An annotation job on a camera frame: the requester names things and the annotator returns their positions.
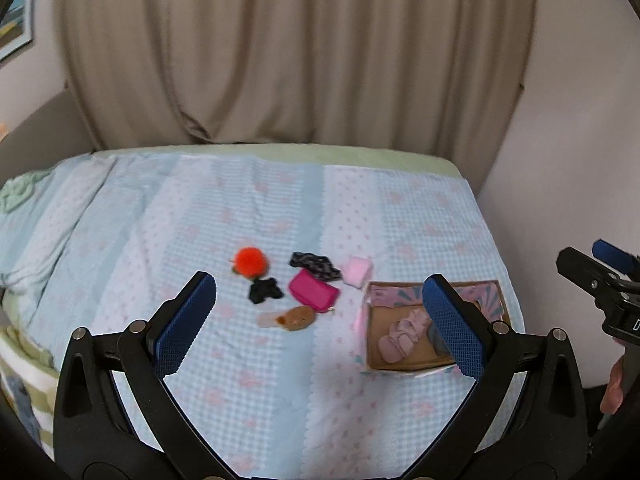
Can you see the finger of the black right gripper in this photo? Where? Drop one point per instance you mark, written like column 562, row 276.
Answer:
column 619, row 260
column 583, row 271

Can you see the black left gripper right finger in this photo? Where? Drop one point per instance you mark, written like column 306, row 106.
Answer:
column 523, row 418

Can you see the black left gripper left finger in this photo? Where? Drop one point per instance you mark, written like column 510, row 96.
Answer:
column 114, row 417

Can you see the brown plush toy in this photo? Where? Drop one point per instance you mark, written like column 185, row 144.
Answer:
column 292, row 320

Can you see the orange fur pompom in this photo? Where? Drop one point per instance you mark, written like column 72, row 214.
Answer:
column 250, row 262

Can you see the cardboard box with pink flaps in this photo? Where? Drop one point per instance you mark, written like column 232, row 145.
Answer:
column 384, row 303

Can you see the pink fluffy scrunchie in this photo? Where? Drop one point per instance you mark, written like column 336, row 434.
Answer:
column 356, row 271

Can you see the magenta zip pouch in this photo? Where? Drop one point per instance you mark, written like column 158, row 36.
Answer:
column 311, row 292

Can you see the black patterned scrunchie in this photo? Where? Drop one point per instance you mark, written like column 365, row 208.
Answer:
column 320, row 267

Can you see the green bed sheet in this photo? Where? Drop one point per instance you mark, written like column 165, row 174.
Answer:
column 312, row 154

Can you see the framed wall picture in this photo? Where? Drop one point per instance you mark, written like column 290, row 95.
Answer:
column 17, row 29

